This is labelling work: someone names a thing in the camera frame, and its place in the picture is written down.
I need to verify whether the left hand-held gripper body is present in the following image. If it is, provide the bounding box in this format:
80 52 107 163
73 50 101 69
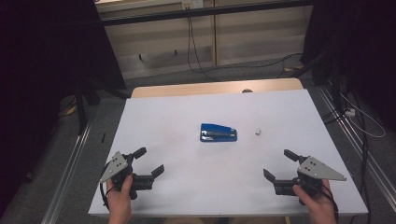
99 150 155 201

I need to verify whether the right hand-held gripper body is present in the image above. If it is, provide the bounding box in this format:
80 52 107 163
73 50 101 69
273 155 347 206

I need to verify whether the blue stapler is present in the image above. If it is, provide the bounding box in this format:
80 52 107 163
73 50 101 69
199 122 238 143

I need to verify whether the person's left hand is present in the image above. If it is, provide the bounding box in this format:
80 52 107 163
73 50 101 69
106 175 134 224

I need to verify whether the person's right hand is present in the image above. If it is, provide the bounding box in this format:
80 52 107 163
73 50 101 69
292 178 339 224

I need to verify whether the black stand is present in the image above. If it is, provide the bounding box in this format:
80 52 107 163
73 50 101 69
74 78 130 135
290 46 340 87

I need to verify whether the wooden table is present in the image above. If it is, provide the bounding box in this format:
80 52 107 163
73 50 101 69
130 77 304 99

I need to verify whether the black curtain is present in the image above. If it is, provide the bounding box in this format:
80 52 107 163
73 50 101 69
0 0 127 218
300 0 396 129

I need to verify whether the beige wooden cabinet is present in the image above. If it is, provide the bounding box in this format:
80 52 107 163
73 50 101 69
94 0 314 80

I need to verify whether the black metal crossbar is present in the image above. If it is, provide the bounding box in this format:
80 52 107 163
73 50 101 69
100 0 314 27

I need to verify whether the left hand-held gripper cable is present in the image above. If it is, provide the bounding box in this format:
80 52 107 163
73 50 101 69
98 161 117 211

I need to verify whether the hand-held gripper cable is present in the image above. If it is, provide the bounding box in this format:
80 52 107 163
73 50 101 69
306 181 340 222
98 161 117 211

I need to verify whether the right hand-held gripper cable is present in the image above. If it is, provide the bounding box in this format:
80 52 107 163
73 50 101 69
306 181 340 222

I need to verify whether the metal floor rail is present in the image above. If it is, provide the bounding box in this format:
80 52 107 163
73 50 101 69
41 122 92 224
317 86 396 204

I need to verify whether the thick black cable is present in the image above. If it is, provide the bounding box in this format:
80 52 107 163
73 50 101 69
348 88 373 224

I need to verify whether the white cable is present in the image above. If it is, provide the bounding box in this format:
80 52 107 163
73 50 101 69
339 92 387 139

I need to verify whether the black floor cable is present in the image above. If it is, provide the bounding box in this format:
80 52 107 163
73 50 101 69
214 51 304 78

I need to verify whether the black hanging cable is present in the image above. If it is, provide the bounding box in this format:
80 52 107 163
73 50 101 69
186 16 217 82

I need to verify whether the white wall socket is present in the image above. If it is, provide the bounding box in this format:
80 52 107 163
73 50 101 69
181 0 205 9

